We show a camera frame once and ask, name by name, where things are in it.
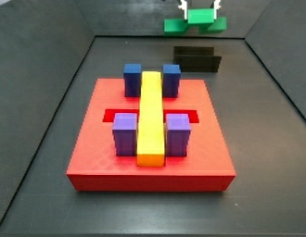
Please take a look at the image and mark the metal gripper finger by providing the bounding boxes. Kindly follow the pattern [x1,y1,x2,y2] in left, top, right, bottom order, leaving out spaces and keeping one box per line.
[213,0,222,19]
[179,0,189,20]

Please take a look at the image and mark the green stepped block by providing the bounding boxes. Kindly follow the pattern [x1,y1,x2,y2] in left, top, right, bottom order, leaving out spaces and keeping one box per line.
[163,8,229,35]

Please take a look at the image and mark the black angle fixture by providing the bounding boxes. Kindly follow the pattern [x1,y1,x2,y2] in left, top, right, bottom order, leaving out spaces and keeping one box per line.
[174,46,222,73]

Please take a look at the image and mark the red board base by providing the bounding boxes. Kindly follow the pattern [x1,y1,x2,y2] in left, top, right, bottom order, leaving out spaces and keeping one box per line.
[67,79,237,192]

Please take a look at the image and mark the yellow long bar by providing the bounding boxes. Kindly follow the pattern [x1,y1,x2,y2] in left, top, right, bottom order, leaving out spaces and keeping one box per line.
[138,71,165,167]

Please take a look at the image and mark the blue post left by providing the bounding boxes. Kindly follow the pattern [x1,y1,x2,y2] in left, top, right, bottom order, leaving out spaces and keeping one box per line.
[162,64,181,98]

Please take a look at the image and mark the blue post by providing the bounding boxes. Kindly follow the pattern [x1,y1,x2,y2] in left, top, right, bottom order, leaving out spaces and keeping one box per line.
[162,64,181,98]
[124,64,143,97]

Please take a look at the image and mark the blue post right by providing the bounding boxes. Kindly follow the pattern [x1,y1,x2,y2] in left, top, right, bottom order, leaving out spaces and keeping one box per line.
[124,64,143,97]

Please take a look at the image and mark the purple post left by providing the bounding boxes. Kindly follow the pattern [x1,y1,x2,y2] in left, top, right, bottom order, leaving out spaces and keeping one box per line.
[166,114,193,156]

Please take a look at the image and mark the purple post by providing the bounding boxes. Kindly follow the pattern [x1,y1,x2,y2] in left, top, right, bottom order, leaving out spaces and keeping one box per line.
[112,113,138,156]
[166,114,193,156]

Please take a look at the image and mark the purple post right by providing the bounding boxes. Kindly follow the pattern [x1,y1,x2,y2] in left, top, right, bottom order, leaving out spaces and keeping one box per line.
[112,113,138,156]

